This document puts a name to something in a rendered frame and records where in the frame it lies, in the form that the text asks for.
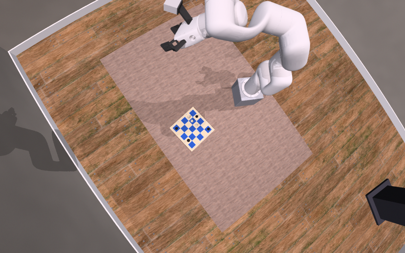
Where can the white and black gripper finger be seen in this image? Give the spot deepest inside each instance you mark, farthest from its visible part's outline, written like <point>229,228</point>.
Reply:
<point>175,28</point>
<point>167,46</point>

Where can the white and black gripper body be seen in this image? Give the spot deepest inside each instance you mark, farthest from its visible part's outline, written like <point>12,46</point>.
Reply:
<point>191,33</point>

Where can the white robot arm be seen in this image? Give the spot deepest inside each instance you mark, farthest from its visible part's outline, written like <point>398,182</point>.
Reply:
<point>226,20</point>

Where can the blue and cream chessboard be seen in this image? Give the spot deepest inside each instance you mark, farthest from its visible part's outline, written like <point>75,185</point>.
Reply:
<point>188,130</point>

